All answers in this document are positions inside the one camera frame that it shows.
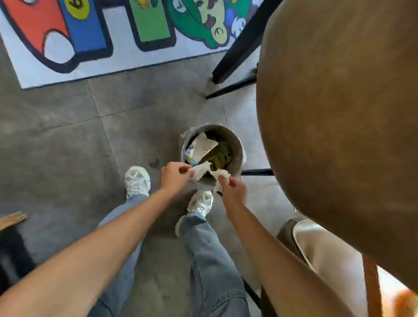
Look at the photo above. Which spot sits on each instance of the crushed white paper cup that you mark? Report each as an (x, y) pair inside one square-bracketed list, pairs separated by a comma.
[(202, 145)]

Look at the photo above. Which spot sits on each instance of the person's right forearm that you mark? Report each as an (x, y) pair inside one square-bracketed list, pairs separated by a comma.
[(287, 271)]

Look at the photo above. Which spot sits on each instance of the person's right hand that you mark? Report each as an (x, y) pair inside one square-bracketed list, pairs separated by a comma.
[(235, 196)]

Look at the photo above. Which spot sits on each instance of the person's white sneaker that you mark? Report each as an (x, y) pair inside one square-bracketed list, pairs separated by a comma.
[(200, 202), (137, 183)]

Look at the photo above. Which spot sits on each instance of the person's left white sneaker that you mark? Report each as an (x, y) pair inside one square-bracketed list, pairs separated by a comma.
[(137, 183)]

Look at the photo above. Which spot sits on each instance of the person's left hand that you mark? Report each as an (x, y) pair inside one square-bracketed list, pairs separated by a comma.
[(174, 179)]

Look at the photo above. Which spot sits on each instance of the person's left forearm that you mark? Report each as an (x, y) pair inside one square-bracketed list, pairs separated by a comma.
[(81, 258)]

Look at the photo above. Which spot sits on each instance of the black stand with wooden top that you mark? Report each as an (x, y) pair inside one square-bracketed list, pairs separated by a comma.
[(13, 254)]

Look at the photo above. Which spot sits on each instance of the person's right white sneaker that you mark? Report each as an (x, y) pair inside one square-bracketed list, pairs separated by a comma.
[(200, 202)]

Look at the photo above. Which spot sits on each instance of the colourful cartoon game rug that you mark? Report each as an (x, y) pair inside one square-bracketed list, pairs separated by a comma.
[(85, 29)]

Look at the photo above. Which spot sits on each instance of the round metal trash bin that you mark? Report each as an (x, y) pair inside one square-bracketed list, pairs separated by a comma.
[(236, 143)]

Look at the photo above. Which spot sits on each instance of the person's blue jeans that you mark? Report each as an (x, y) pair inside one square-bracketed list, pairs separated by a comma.
[(212, 261)]

